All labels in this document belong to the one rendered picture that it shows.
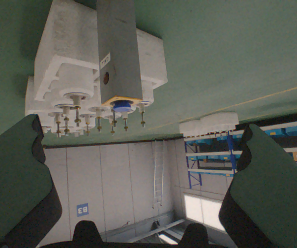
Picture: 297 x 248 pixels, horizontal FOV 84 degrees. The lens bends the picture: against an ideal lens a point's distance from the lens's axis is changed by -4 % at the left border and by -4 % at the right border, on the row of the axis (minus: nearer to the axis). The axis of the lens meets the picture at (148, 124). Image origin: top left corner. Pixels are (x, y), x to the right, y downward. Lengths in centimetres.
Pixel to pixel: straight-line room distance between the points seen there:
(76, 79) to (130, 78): 18
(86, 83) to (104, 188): 669
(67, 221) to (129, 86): 680
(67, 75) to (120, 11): 21
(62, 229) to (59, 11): 686
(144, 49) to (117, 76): 30
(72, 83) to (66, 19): 17
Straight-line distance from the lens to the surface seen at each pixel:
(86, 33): 56
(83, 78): 52
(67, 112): 64
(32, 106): 101
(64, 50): 50
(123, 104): 37
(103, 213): 730
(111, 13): 45
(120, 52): 40
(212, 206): 715
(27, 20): 71
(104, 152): 703
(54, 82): 65
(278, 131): 477
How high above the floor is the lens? 42
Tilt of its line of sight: 8 degrees down
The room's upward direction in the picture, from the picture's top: 174 degrees clockwise
